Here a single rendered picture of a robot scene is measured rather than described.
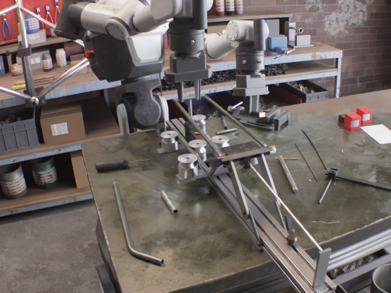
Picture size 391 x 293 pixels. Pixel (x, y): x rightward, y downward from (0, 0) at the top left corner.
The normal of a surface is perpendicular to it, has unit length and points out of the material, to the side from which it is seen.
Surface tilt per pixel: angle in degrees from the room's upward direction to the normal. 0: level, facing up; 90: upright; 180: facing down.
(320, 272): 90
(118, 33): 121
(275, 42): 90
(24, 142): 90
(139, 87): 73
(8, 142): 90
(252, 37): 78
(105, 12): 32
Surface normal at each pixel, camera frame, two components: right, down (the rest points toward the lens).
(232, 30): -0.87, 0.14
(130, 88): 0.40, 0.11
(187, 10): 0.65, 0.33
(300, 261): -0.04, -0.90
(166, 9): -0.76, 0.32
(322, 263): 0.36, 0.40
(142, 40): 0.70, 0.02
